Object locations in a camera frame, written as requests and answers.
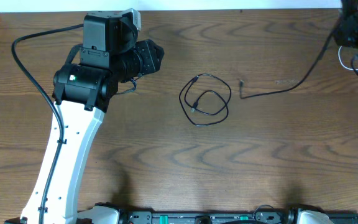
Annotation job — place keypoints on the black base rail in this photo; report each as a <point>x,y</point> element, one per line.
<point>263,214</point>

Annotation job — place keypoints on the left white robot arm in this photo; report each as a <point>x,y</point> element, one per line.
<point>109,54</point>

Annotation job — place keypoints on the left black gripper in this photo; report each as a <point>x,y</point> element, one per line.
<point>146,57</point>

